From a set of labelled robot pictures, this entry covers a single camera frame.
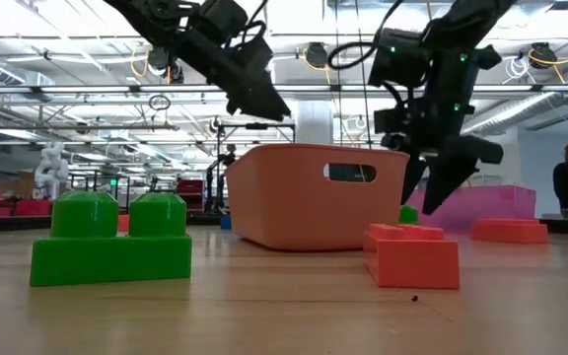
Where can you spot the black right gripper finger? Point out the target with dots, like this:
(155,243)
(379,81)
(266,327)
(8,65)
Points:
(449,172)
(413,172)

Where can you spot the green toy brick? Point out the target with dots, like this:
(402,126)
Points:
(111,261)
(408,216)

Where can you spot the orange toy brick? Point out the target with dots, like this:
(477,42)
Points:
(417,266)
(123,224)
(511,233)

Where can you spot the blue toy brick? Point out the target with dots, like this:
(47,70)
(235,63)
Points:
(225,223)

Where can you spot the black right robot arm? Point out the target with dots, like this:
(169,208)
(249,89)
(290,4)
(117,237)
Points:
(461,24)

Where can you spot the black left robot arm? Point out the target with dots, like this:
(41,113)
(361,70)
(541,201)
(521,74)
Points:
(165,20)

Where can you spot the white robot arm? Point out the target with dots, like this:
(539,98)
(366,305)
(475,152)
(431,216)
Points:
(51,170)

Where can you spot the pink plastic bin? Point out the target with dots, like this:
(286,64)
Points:
(491,204)

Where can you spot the red storage box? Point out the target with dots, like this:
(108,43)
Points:
(32,207)
(190,187)

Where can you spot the orange plastic bin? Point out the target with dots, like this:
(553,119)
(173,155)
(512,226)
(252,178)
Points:
(289,207)

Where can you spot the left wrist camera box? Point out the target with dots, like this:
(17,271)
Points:
(255,56)

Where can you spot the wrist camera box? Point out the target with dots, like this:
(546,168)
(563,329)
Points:
(392,123)
(255,56)

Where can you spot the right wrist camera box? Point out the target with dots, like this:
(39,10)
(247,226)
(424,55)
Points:
(392,123)

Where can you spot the black aluminium table frame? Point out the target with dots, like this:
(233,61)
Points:
(8,224)

